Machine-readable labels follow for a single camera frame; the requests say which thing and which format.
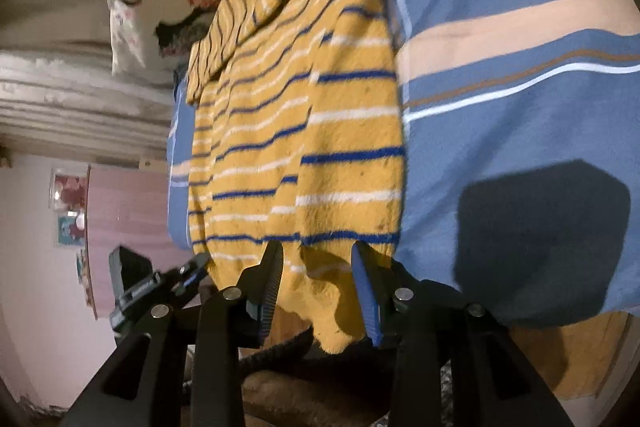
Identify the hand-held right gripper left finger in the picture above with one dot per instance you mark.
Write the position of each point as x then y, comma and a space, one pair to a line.
270, 278

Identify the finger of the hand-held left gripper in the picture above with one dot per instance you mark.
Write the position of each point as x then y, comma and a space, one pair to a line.
189, 276

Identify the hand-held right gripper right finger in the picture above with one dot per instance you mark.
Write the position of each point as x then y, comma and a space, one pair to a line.
364, 287

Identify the yellow striped sweater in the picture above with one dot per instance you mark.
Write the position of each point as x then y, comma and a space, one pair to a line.
300, 132

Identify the pink door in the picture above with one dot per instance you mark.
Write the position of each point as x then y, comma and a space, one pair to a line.
125, 212

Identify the blue striped bed sheet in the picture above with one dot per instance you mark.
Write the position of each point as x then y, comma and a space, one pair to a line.
510, 117

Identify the white floral pillow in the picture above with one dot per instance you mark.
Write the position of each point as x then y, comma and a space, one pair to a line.
131, 23

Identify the teal wall picture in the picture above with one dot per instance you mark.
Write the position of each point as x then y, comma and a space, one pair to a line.
71, 230

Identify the red floral wall picture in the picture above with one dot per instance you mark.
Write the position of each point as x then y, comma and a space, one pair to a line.
68, 189

